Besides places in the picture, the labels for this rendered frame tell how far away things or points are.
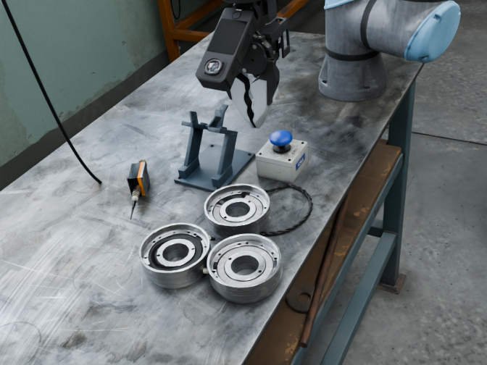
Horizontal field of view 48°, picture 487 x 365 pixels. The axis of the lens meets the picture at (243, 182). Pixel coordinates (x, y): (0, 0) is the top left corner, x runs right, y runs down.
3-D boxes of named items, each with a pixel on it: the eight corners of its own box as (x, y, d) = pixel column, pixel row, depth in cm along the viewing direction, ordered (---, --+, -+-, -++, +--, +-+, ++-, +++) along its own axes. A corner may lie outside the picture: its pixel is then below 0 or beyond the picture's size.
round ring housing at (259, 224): (261, 250, 84) (259, 229, 82) (198, 240, 87) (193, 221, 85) (279, 206, 92) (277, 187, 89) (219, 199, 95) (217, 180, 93)
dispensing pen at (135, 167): (118, 210, 89) (132, 152, 102) (125, 229, 91) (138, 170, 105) (132, 208, 89) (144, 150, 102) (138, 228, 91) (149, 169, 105)
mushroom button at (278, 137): (288, 166, 96) (285, 142, 94) (267, 161, 98) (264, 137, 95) (297, 153, 99) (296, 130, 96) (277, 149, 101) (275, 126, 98)
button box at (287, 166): (293, 184, 96) (291, 161, 93) (257, 175, 99) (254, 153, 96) (311, 158, 102) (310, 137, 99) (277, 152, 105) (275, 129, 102)
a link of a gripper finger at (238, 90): (268, 112, 88) (264, 58, 82) (252, 131, 83) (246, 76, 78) (251, 109, 89) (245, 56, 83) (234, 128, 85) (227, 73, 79)
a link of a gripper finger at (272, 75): (282, 102, 80) (277, 45, 74) (277, 107, 79) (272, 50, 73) (253, 98, 82) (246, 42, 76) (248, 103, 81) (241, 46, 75)
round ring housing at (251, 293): (283, 253, 83) (282, 232, 81) (282, 307, 75) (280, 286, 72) (215, 254, 84) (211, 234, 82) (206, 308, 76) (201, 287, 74)
